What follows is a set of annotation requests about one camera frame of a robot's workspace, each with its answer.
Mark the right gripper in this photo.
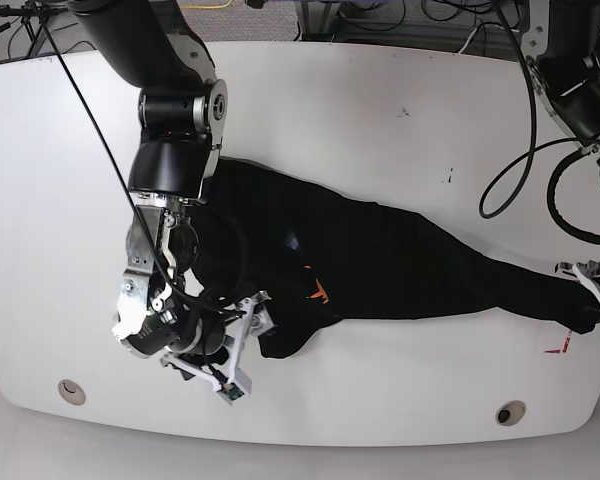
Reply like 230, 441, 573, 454
160, 290, 275, 388

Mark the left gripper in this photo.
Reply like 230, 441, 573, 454
555, 260, 600, 304

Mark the black T-shirt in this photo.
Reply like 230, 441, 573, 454
192, 159, 600, 359

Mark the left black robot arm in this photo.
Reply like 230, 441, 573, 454
491, 1, 600, 246

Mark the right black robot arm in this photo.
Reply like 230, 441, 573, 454
66, 1, 273, 401

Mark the red tape rectangle marking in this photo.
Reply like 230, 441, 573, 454
543, 329, 573, 355

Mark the black tripod stand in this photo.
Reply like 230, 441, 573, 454
0, 1, 68, 60

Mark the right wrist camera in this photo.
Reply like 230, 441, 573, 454
217, 370, 252, 405

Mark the left table cable grommet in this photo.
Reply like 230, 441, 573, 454
58, 379, 86, 406

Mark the table cable grommet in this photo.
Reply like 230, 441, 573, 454
58, 379, 86, 406
495, 400, 526, 427

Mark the right table cable grommet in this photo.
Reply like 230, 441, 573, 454
495, 400, 526, 427

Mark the white cable on floor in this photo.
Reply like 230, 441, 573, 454
457, 24, 481, 55

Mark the aluminium frame post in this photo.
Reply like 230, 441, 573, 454
293, 0, 342, 41

